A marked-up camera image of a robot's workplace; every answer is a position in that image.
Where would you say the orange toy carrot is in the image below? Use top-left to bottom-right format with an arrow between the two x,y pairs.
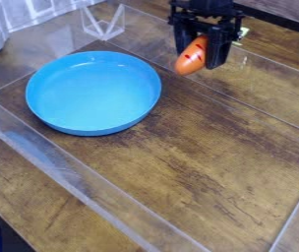
174,27 -> 252,77

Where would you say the blue round tray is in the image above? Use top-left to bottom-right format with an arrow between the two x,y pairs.
26,51 -> 162,136

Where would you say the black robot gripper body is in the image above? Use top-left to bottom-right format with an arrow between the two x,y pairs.
169,0 -> 245,33

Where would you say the clear acrylic barrier wall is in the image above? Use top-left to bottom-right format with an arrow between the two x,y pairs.
0,0 -> 299,252

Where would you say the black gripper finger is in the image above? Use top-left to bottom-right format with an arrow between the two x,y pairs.
174,23 -> 197,54
206,27 -> 233,70

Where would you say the black bar at back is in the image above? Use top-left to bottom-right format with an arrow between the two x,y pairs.
236,3 -> 299,32

